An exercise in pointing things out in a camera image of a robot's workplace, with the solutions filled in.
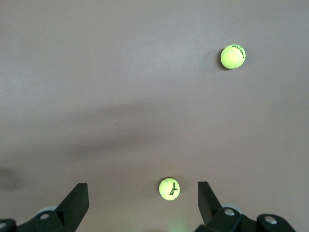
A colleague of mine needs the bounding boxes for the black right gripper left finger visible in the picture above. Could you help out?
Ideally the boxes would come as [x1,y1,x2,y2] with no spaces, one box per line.
[0,183,89,232]

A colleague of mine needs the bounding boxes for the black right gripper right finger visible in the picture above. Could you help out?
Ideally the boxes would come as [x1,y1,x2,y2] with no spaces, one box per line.
[195,181,296,232]

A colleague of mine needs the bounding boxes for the brown table mat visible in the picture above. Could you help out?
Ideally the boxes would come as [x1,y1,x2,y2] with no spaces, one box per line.
[0,0,309,232]

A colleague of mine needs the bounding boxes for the yellow-green tennis ball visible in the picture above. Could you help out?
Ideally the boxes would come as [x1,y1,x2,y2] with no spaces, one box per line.
[220,44,246,70]
[158,177,181,201]

